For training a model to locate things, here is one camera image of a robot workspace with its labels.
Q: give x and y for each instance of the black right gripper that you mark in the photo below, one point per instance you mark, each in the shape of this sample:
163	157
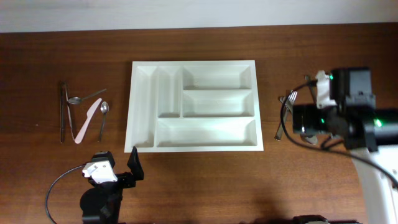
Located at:
306	123

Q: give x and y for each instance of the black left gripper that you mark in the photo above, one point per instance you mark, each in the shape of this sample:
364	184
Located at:
134	162

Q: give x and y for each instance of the large steel spoon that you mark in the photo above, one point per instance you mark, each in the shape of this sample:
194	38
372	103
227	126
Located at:
310	139

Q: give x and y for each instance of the steel fork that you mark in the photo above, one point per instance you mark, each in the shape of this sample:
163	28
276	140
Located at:
279	132

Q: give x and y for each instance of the steel fork diagonal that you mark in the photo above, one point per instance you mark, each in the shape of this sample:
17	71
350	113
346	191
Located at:
287	103

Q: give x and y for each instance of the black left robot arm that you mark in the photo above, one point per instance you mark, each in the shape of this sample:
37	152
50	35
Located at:
102	202

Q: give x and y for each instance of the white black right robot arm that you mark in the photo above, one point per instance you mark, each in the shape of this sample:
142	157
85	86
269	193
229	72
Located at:
345	108

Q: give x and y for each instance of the small steel teaspoon upright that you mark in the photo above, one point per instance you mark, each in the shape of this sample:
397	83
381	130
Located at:
104	109

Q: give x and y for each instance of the pink plastic knife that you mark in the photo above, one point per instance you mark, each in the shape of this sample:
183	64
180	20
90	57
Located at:
89	115

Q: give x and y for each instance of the white plastic cutlery tray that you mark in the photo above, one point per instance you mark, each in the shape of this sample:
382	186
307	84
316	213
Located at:
193	106

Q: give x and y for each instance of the small steel teaspoon angled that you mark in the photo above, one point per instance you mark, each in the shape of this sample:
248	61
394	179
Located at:
77	100

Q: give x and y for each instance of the steel kitchen tongs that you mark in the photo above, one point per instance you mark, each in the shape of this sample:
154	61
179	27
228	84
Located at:
65	107

